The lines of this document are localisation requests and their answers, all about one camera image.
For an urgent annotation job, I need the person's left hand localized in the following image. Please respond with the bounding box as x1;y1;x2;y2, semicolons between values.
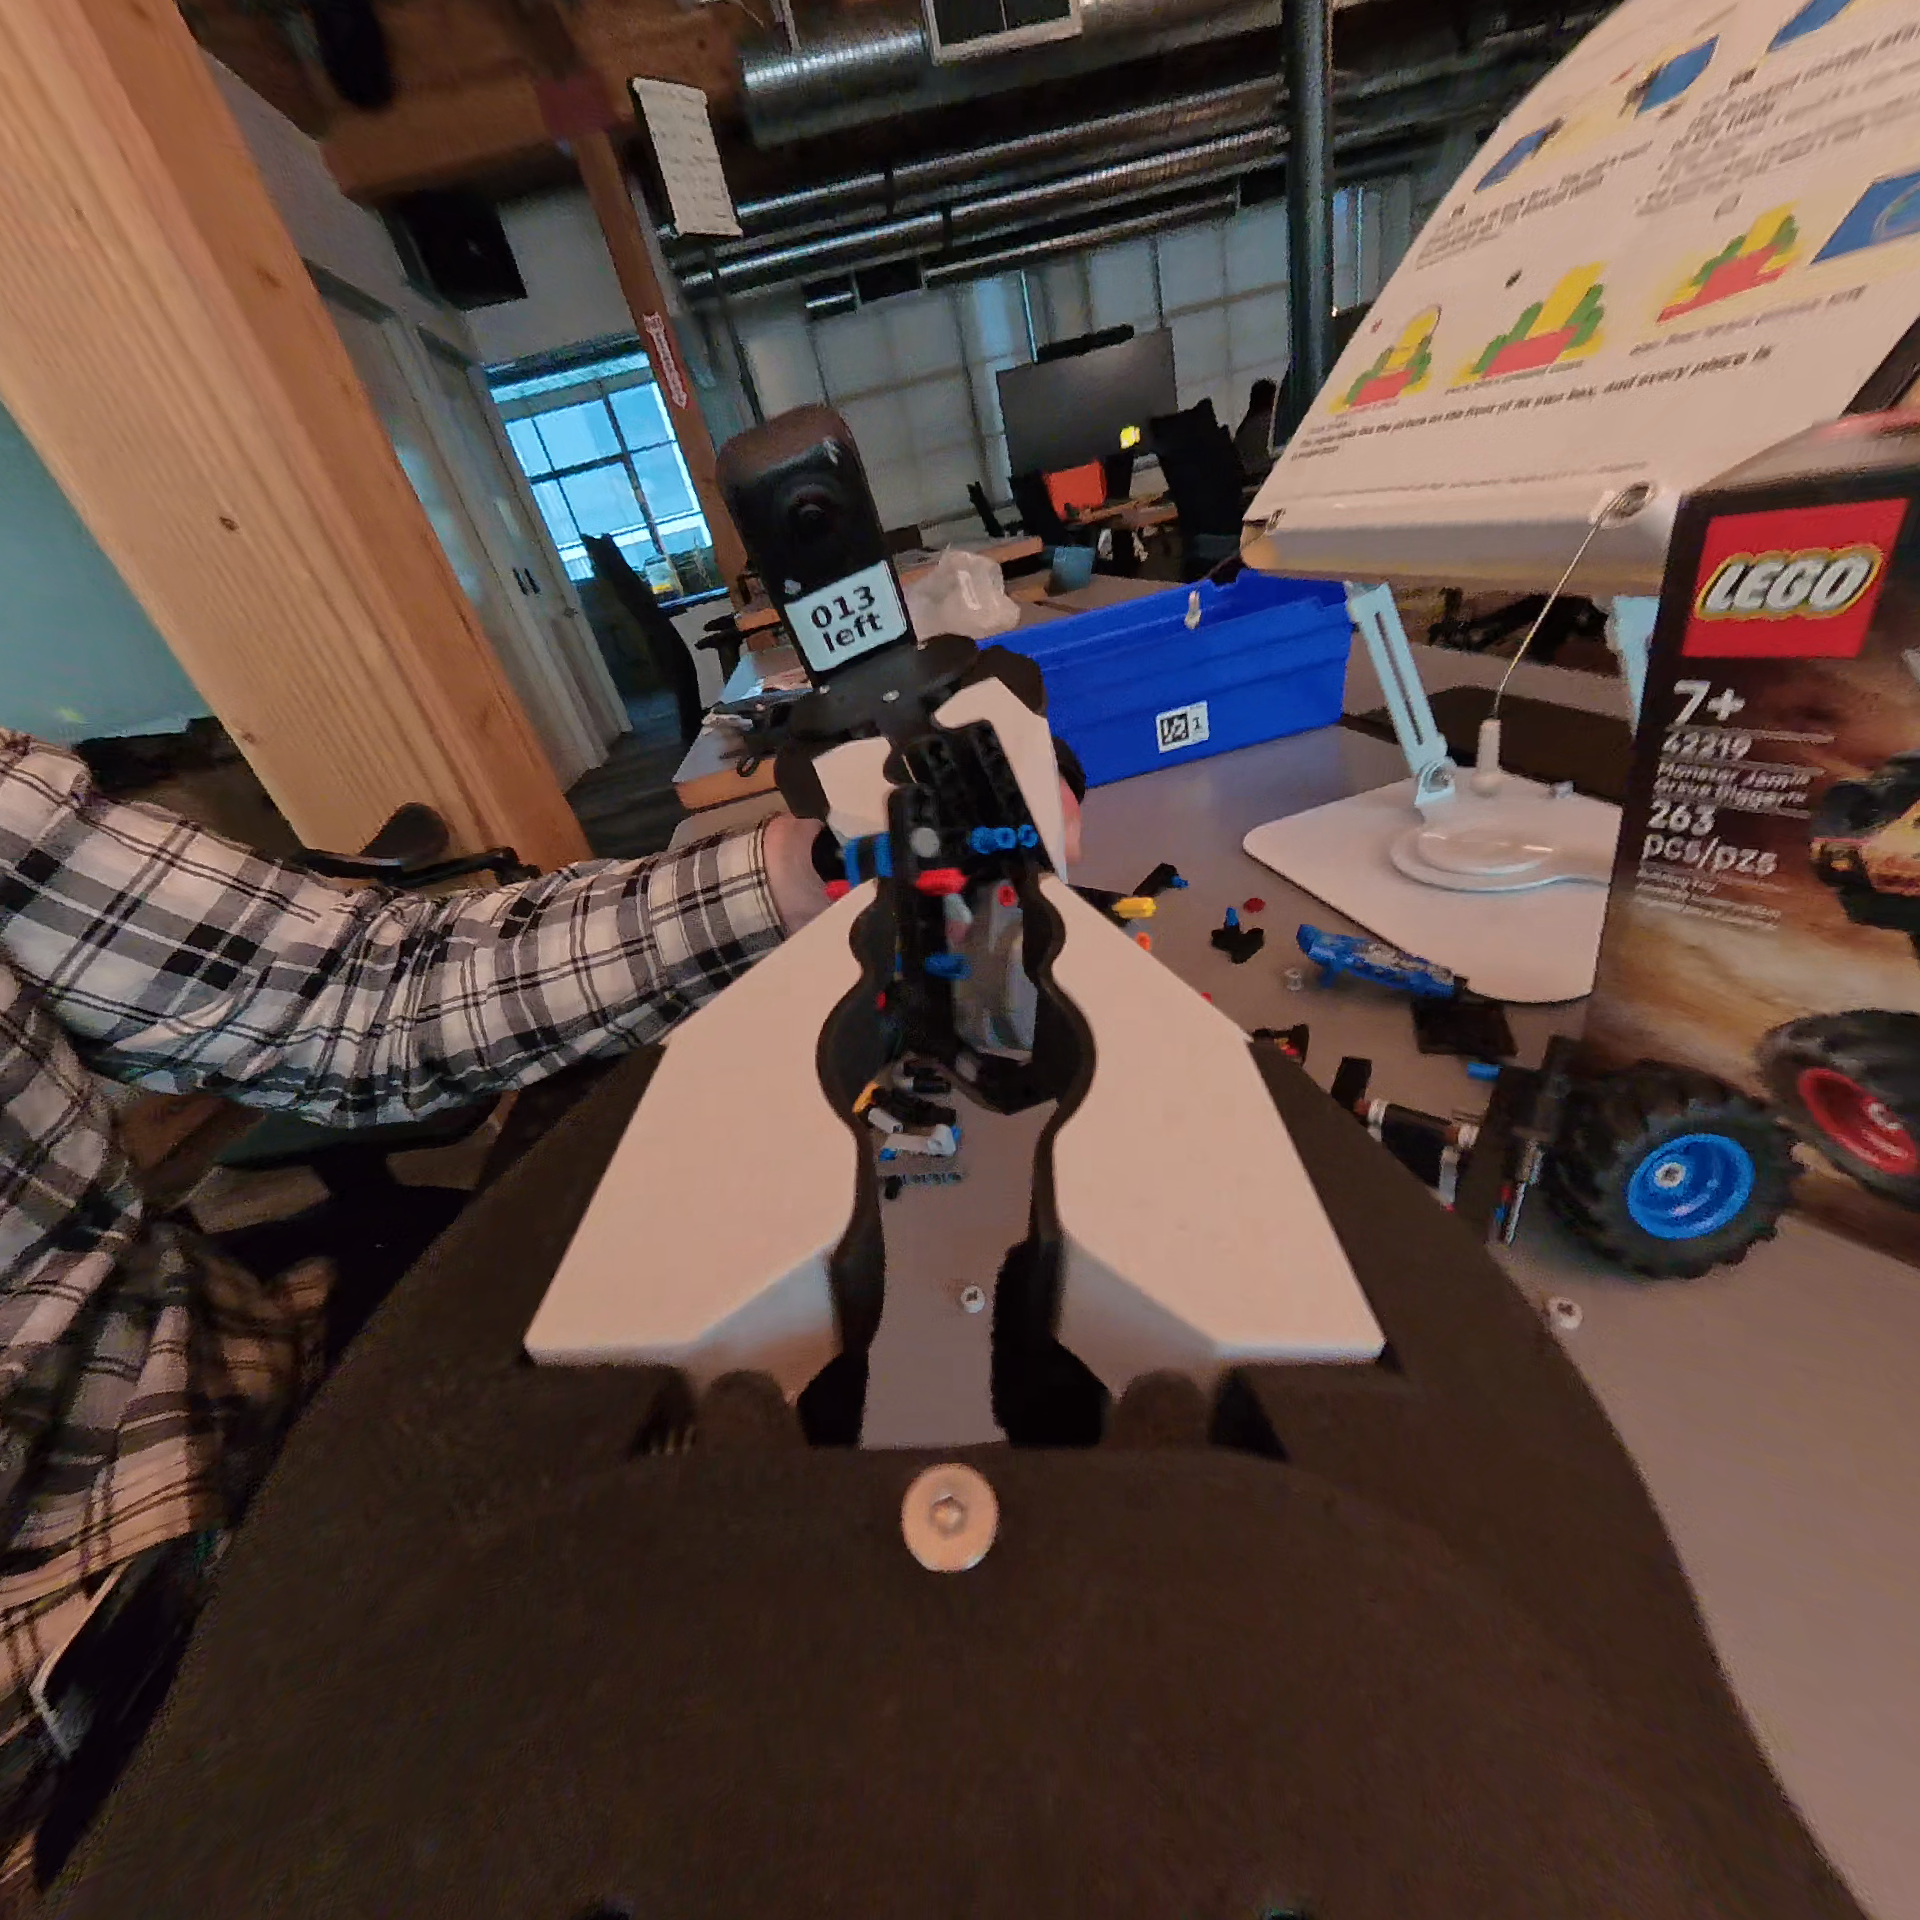
756;813;845;935

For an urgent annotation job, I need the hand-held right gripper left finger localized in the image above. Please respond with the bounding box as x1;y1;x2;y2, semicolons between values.
522;882;903;1450

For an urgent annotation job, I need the black toy wheel on axle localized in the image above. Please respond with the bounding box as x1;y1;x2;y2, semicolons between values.
1354;1046;1805;1279

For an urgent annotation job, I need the black chair armrest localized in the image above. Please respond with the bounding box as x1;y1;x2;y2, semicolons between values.
293;802;543;886

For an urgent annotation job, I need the black office chair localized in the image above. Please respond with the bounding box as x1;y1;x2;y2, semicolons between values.
576;533;707;745

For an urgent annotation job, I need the black printed toy panel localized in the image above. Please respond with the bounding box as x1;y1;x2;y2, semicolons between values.
1409;995;1521;1062

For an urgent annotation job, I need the hanging paper sign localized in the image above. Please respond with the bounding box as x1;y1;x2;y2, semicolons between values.
626;76;748;243

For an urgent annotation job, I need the blue plastic bin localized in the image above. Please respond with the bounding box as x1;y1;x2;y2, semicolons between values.
978;566;1355;794

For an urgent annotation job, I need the printed instruction sheet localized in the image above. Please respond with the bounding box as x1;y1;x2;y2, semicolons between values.
1253;0;1920;541

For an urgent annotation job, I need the clear plastic bag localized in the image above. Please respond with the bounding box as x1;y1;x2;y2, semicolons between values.
903;546;1025;643

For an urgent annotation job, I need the person's left forearm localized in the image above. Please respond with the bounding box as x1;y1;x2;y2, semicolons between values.
0;732;794;1130

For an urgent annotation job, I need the wooden table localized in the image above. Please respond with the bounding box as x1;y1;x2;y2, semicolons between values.
672;638;812;811

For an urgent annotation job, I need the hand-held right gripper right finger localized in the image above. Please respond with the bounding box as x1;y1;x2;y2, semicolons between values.
989;877;1387;1450

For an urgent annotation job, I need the toy truck chassis with motor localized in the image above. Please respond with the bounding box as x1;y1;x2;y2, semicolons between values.
837;721;1057;1116

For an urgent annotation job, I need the blue printed toy panel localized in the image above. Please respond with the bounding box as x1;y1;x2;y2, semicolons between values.
1293;919;1468;1001

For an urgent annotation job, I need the black monitor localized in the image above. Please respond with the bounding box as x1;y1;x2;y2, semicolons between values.
994;325;1181;479

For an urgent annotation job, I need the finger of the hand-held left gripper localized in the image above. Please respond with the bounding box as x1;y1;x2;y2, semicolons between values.
813;739;903;890
938;679;1077;886

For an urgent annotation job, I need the toy truck set box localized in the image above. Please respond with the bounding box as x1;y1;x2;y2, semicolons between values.
1580;407;1920;1251

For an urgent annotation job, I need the slim wooden pillar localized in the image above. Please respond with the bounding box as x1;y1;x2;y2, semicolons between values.
576;135;752;601

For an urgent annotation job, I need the person's plaid shirt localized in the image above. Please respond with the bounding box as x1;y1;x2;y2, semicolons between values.
0;961;338;1846

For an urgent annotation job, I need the yellow and black toy piece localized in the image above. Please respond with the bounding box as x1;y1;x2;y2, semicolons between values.
853;1053;965;1164

